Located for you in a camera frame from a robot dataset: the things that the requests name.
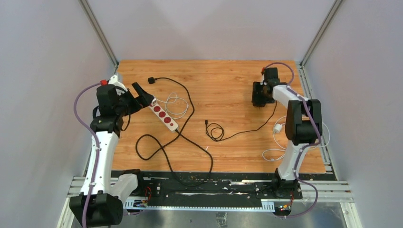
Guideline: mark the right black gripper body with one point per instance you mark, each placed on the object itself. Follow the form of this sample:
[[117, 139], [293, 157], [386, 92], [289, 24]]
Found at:
[[259, 87]]

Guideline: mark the white usb charger plug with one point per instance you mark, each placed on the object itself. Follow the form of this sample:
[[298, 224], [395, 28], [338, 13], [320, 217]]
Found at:
[[153, 101]]

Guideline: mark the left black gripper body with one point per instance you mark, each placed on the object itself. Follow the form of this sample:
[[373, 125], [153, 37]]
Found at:
[[128, 104]]

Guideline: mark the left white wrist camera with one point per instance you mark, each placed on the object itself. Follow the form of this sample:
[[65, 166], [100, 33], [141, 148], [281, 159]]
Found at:
[[117, 81]]

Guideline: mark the white red power strip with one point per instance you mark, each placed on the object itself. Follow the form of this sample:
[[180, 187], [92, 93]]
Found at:
[[164, 117]]

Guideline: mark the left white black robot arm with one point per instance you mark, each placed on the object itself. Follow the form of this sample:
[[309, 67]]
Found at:
[[101, 203]]

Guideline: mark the black power cord plug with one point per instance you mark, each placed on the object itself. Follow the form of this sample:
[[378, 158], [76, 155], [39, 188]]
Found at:
[[151, 80]]

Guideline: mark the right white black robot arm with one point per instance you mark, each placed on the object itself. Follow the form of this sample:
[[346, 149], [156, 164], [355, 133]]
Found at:
[[303, 125]]

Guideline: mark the aluminium frame rail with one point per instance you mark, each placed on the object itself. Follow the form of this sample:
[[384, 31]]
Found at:
[[332, 192]]

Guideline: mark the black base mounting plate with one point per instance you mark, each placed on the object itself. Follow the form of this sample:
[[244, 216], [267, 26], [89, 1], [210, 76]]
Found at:
[[221, 191]]

